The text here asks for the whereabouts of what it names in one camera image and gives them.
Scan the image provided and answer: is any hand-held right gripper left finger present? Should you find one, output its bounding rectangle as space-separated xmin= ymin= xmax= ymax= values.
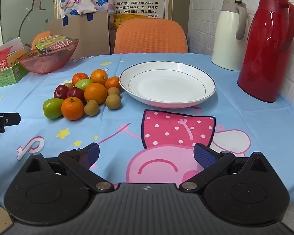
xmin=23 ymin=142 xmax=115 ymax=193

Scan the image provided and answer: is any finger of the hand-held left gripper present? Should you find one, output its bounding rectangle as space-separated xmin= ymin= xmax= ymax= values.
xmin=4 ymin=113 xmax=21 ymax=127

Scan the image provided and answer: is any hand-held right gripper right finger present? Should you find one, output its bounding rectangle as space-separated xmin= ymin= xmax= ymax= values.
xmin=179 ymin=142 xmax=271 ymax=193

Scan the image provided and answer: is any green jujube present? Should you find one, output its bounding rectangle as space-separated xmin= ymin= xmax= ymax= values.
xmin=43 ymin=98 xmax=64 ymax=119
xmin=74 ymin=79 xmax=95 ymax=91

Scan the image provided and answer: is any tangerine with stem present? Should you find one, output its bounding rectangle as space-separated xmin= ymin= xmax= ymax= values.
xmin=61 ymin=97 xmax=85 ymax=121

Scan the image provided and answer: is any red plum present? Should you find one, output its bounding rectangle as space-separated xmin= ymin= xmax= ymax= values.
xmin=67 ymin=87 xmax=85 ymax=102
xmin=54 ymin=85 xmax=70 ymax=100

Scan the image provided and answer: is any large orange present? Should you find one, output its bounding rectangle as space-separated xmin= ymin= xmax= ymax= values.
xmin=84 ymin=82 xmax=108 ymax=105

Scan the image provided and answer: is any small tangerine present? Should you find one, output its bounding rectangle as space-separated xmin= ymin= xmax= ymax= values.
xmin=105 ymin=77 xmax=121 ymax=91
xmin=72 ymin=72 xmax=89 ymax=86

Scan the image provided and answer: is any orange with dark spot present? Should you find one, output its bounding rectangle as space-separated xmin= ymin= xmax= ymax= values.
xmin=90 ymin=69 xmax=109 ymax=86

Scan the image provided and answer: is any white plate with blue rim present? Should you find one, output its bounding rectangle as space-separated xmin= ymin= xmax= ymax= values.
xmin=119 ymin=62 xmax=216 ymax=108

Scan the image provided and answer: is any blue cartoon printed tablecloth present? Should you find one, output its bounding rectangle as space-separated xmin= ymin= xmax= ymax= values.
xmin=0 ymin=52 xmax=294 ymax=206

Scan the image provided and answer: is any green cardboard box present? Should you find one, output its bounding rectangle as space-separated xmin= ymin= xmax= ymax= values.
xmin=0 ymin=62 xmax=30 ymax=90

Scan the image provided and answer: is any tan carton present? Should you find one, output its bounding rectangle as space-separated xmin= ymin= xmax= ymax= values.
xmin=8 ymin=49 xmax=26 ymax=66

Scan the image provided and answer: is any pink glass bowl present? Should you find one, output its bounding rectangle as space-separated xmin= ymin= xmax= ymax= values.
xmin=18 ymin=39 xmax=80 ymax=74

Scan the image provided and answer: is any instant noodle cup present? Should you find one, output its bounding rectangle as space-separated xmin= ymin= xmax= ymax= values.
xmin=35 ymin=35 xmax=75 ymax=54

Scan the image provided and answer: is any frosted glass panel cat outline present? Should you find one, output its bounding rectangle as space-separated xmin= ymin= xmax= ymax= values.
xmin=0 ymin=0 xmax=56 ymax=47

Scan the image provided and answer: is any white thermos jug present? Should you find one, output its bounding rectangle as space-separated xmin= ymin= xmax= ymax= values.
xmin=211 ymin=0 xmax=248 ymax=72

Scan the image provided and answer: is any red thermos jug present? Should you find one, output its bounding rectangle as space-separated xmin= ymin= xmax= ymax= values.
xmin=237 ymin=0 xmax=294 ymax=103

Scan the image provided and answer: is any brown cardboard box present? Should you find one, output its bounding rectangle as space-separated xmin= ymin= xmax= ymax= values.
xmin=48 ymin=10 xmax=111 ymax=55

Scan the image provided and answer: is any orange mesh chair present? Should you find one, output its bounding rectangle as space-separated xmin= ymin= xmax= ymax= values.
xmin=114 ymin=18 xmax=189 ymax=54

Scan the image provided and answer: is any yellow plastic bag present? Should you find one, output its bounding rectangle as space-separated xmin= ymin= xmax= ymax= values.
xmin=113 ymin=13 xmax=150 ymax=36

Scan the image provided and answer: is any floral cloth bag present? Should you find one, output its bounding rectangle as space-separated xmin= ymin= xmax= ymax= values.
xmin=59 ymin=0 xmax=116 ymax=17

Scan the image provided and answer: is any wall poster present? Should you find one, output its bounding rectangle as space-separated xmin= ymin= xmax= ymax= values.
xmin=56 ymin=0 xmax=173 ymax=21

